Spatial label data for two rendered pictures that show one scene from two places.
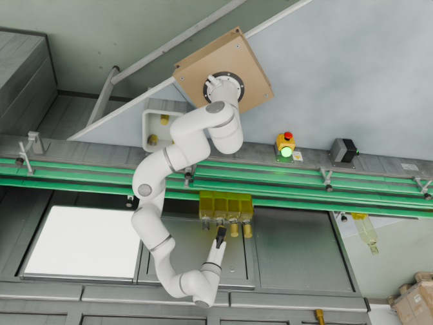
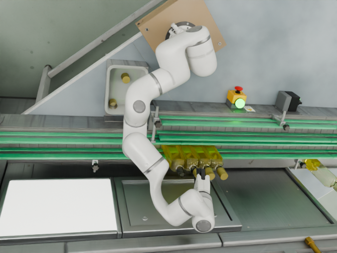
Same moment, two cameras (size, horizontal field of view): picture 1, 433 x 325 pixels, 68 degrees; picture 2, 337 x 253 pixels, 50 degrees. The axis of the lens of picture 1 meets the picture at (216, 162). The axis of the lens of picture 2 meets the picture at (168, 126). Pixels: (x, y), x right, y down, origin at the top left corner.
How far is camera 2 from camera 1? 0.57 m
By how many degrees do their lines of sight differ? 18
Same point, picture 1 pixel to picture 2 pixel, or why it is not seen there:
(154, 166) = (145, 85)
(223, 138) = (204, 56)
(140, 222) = (136, 141)
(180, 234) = not seen: hidden behind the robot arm
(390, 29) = not seen: outside the picture
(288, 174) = (246, 122)
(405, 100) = (329, 48)
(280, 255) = (254, 204)
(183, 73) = (148, 25)
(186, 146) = (173, 62)
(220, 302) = (213, 242)
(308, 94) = (251, 47)
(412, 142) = not seen: outside the picture
